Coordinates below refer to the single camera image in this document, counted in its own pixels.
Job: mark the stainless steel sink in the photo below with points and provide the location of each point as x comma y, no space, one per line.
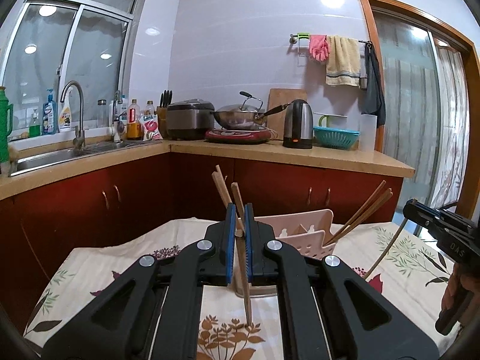
40,161

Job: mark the floral tablecloth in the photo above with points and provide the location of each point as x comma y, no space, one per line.
413,277

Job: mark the pink rubber glove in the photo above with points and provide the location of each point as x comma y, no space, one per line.
318,47

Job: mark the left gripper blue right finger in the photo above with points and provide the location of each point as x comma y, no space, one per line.
249,219

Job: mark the white spray cleaner bottle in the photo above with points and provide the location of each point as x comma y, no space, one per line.
65,115

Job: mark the dark grey hanging cloth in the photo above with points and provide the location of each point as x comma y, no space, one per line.
374,101

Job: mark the wall towel rail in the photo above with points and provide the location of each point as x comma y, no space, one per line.
301,40

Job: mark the white mug green handle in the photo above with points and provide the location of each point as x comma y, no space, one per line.
335,121

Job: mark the translucent plastic container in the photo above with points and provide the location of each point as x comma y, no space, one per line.
368,129

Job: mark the blue detergent bottle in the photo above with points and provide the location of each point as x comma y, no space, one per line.
49,114

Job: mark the glass sliding door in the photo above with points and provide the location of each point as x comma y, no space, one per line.
430,82

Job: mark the wooden chopstick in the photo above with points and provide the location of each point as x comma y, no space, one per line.
237,198
386,250
356,215
242,262
374,207
221,186
239,228

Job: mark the pink perforated utensil holder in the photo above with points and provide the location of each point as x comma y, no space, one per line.
309,232

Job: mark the steel wok with lid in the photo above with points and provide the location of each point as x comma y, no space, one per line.
249,115

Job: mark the green thermos jug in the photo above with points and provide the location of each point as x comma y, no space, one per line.
6,124

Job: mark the teal plastic colander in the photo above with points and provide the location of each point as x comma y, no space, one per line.
335,138

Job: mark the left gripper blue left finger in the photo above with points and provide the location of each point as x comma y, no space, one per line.
229,239

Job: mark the green soap dispenser bottle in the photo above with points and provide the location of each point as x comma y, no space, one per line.
34,128

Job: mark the knife block with knives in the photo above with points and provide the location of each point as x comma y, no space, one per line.
161,111

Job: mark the yellow hanging towel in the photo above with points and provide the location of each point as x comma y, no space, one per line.
343,64

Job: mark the black steel electric kettle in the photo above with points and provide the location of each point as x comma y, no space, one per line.
298,125

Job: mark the black rice cooker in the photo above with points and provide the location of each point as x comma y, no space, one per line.
189,119

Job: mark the orange oil bottle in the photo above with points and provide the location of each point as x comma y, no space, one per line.
134,128

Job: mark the red induction cooktop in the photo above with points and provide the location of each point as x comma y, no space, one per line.
238,137

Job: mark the red white snack bag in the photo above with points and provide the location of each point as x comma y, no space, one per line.
150,127

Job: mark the person right hand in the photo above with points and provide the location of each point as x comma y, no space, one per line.
460,280

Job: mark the aluminium sliding window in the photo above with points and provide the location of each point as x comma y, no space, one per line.
47,43

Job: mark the red kitchen cabinets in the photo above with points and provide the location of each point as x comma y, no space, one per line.
116,204

